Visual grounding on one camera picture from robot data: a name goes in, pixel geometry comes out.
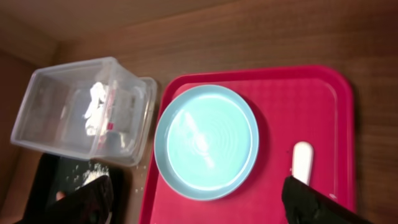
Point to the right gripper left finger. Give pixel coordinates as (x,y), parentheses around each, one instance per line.
(91,203)

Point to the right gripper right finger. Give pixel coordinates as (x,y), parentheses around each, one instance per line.
(304,205)

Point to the white rice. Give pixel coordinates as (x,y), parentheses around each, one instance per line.
(86,172)

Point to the white plastic spoon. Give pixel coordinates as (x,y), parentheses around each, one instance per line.
(302,161)

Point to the white napkin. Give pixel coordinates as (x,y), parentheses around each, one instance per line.
(94,111)

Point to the black food waste tray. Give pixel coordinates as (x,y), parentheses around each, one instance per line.
(50,178)

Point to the clear plastic waste bin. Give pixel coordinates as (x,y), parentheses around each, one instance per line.
(51,120)

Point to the red serving tray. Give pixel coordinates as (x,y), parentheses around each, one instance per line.
(291,104)

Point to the large light blue plate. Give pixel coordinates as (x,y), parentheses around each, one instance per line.
(206,142)

